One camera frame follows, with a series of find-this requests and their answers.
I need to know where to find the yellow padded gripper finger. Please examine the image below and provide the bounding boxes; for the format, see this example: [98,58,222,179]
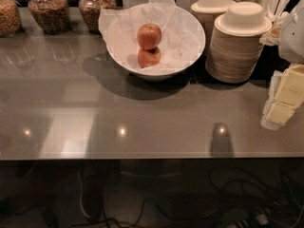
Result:
[267,64,304,124]

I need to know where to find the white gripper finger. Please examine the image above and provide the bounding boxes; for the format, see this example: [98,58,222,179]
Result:
[260,70,282,130]

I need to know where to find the red apple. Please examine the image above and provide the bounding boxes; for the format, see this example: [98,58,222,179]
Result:
[138,47,162,68]
[137,23,162,50]

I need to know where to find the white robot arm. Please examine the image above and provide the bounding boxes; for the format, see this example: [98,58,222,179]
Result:
[261,0,304,130]

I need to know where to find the white ceramic bowl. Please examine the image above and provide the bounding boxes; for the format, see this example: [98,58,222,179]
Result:
[105,4,206,82]

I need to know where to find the front stack paper bowls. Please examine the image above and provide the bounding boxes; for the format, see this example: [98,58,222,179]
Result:
[205,2,272,84]

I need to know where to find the stack paper bowls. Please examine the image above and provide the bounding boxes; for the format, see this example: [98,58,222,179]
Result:
[191,0,234,53]
[205,2,272,84]

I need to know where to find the white plastic cutlery bunch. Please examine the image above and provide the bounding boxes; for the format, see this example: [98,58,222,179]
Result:
[234,0,290,46]

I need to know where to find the white tissue paper liner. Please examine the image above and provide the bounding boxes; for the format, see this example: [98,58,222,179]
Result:
[98,0,203,75]

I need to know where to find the rear stack paper bowls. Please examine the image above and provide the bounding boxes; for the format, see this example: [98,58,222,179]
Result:
[191,0,234,53]

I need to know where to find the right glass cereal jar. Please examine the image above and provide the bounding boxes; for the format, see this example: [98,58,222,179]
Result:
[78,0,117,33]

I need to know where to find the glass cereal jar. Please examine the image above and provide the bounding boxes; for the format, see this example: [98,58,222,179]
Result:
[0,0,22,37]
[28,0,70,34]
[78,0,117,33]

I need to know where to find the middle glass cereal jar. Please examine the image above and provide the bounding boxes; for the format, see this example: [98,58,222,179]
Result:
[28,0,70,34]

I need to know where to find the left glass cereal jar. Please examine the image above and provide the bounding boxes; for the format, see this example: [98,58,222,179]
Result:
[0,0,22,37]

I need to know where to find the cables under table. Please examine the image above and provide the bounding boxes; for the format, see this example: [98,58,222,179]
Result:
[72,161,304,228]

